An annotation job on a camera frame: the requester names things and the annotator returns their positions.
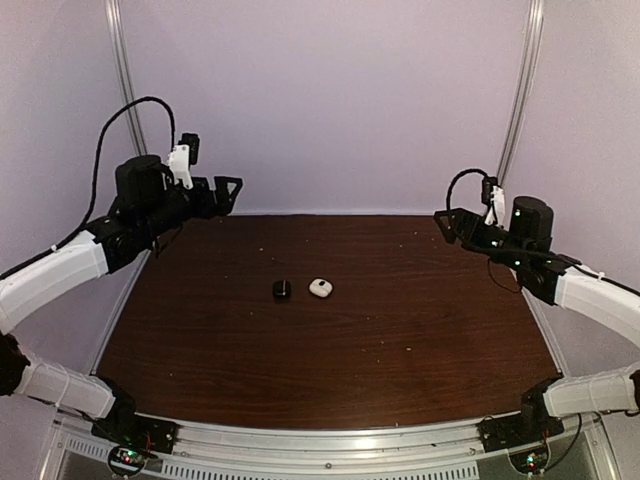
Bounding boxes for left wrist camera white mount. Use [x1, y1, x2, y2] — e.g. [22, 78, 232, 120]
[167, 133, 200, 190]

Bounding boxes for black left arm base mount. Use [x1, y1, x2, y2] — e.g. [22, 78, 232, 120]
[83, 377, 178, 478]

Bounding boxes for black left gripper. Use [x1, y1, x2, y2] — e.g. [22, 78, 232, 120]
[141, 176, 244, 240]

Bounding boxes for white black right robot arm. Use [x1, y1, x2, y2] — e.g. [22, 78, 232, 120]
[434, 196, 639, 442]

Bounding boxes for aluminium frame post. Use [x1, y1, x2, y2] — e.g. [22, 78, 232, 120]
[497, 0, 546, 187]
[104, 0, 169, 226]

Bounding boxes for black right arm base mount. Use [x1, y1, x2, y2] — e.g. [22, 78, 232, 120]
[477, 378, 564, 476]

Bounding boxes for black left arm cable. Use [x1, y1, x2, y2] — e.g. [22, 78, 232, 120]
[0, 97, 179, 281]

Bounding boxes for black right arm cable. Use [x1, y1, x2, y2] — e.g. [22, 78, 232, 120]
[444, 168, 640, 296]

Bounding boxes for left aluminium frame post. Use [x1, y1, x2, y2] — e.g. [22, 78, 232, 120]
[104, 0, 169, 226]

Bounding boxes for right aluminium frame post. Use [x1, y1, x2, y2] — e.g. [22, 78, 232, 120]
[497, 0, 546, 187]

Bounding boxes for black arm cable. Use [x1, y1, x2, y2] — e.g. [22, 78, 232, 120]
[444, 168, 640, 296]
[0, 97, 179, 281]

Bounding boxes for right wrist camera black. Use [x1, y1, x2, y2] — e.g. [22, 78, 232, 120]
[481, 176, 506, 227]

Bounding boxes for white earbud charging case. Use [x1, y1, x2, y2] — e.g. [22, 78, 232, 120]
[308, 278, 333, 298]

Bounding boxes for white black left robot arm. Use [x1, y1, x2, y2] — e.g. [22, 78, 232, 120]
[1, 146, 243, 444]

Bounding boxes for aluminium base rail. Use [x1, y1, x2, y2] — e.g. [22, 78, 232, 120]
[44, 394, 616, 480]

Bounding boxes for black earbud charging case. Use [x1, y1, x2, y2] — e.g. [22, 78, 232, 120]
[272, 279, 292, 302]

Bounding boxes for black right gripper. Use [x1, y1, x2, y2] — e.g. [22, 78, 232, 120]
[434, 208, 529, 271]

